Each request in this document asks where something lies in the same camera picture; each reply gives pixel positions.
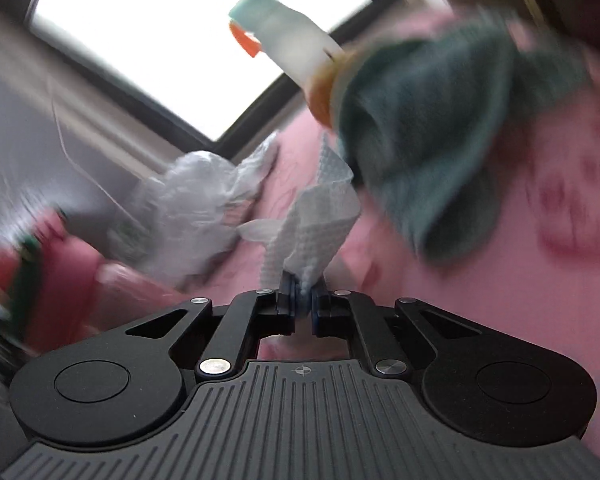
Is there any dark window frame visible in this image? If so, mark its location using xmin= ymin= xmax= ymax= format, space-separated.
xmin=3 ymin=0 xmax=399 ymax=157

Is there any clear plastic bag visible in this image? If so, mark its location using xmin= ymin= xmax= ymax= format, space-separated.
xmin=108 ymin=134 xmax=278 ymax=289

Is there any frosted bottle mint cap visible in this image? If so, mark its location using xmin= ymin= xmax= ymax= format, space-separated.
xmin=230 ymin=0 xmax=352 ymax=129

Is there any teal green cloth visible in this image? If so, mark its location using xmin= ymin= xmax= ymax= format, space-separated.
xmin=332 ymin=10 xmax=588 ymax=264

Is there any pink water bottle green lid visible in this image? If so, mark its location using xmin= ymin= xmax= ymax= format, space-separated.
xmin=0 ymin=209 xmax=186 ymax=354

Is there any pink printed tablecloth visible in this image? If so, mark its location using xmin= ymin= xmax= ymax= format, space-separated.
xmin=327 ymin=51 xmax=600 ymax=456

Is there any white paper towel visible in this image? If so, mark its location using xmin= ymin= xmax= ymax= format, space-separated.
xmin=238 ymin=136 xmax=361 ymax=292

